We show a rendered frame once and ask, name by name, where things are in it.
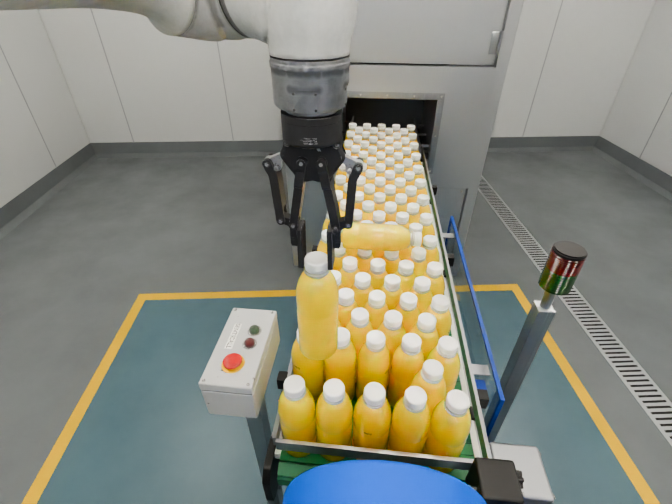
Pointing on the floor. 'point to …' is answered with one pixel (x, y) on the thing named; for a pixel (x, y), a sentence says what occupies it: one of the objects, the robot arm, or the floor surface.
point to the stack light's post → (522, 358)
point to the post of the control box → (260, 430)
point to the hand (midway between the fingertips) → (316, 246)
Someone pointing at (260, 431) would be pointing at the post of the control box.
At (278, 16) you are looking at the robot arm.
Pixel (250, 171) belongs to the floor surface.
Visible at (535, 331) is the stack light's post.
